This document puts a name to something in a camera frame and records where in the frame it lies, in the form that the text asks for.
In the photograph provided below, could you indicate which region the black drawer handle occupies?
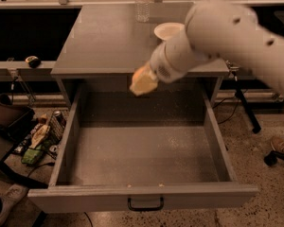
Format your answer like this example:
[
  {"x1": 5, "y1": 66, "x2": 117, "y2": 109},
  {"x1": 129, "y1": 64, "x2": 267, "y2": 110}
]
[{"x1": 127, "y1": 197, "x2": 165, "y2": 212}]

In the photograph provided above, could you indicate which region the white bowl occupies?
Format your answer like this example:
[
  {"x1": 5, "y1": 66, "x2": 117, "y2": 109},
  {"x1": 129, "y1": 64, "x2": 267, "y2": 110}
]
[{"x1": 154, "y1": 23, "x2": 185, "y2": 41}]

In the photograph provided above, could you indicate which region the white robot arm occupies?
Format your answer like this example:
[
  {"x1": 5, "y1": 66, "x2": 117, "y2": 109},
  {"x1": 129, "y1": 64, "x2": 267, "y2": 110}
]
[{"x1": 130, "y1": 0, "x2": 284, "y2": 96}]

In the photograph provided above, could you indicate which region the dark brown bag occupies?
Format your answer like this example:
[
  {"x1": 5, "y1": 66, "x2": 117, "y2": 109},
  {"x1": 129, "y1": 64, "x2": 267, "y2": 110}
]
[{"x1": 0, "y1": 94, "x2": 35, "y2": 142}]

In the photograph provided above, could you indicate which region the brown shoe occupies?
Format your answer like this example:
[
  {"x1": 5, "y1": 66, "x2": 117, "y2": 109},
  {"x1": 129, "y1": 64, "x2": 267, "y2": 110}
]
[{"x1": 271, "y1": 136, "x2": 284, "y2": 153}]

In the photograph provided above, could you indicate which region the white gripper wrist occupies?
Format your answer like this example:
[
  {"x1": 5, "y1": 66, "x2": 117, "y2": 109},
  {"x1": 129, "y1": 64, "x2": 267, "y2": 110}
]
[{"x1": 129, "y1": 41, "x2": 181, "y2": 96}]

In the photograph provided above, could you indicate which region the white sneaker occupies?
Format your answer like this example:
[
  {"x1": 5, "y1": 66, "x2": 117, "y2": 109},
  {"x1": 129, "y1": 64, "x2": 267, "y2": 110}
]
[{"x1": 0, "y1": 184, "x2": 28, "y2": 227}]

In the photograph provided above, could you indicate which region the small black yellow device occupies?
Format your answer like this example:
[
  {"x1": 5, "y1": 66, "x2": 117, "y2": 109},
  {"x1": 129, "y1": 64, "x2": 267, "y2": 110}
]
[{"x1": 25, "y1": 56, "x2": 41, "y2": 68}]

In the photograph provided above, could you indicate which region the clear water bottle on cabinet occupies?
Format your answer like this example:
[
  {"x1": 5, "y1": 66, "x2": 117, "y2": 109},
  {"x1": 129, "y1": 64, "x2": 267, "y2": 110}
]
[{"x1": 135, "y1": 0, "x2": 150, "y2": 23}]

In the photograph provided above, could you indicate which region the grey open top drawer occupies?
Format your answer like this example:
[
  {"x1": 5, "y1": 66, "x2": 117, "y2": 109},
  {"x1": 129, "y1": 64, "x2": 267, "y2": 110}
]
[{"x1": 28, "y1": 86, "x2": 258, "y2": 213}]

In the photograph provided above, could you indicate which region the green snack bag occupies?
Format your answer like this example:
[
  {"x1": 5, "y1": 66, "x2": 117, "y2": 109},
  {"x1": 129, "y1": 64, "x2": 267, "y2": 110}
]
[{"x1": 21, "y1": 145, "x2": 44, "y2": 166}]

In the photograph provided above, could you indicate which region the wire basket with can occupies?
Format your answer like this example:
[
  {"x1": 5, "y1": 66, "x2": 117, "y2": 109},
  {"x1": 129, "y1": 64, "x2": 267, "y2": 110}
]
[{"x1": 48, "y1": 110, "x2": 66, "y2": 144}]

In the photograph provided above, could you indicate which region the black stand leg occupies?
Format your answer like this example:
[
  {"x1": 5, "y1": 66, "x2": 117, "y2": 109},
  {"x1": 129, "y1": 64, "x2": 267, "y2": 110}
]
[{"x1": 234, "y1": 76, "x2": 261, "y2": 134}]

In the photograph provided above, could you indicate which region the orange fruit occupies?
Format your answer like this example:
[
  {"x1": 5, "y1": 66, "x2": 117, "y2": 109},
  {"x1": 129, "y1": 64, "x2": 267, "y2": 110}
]
[{"x1": 130, "y1": 78, "x2": 148, "y2": 96}]

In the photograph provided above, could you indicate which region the grey cabinet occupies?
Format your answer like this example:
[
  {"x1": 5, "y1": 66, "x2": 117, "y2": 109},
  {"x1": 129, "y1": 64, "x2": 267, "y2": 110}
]
[{"x1": 51, "y1": 3, "x2": 228, "y2": 110}]

